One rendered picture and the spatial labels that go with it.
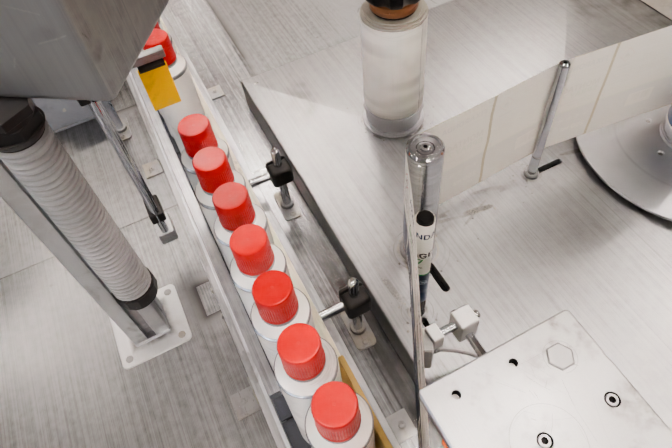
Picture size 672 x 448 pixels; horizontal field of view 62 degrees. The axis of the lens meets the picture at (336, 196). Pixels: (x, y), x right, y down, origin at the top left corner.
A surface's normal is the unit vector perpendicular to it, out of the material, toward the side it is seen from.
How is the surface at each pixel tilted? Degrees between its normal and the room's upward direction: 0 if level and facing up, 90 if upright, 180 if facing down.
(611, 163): 0
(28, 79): 90
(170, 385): 0
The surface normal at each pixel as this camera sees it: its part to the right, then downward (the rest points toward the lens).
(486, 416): -0.07, -0.61
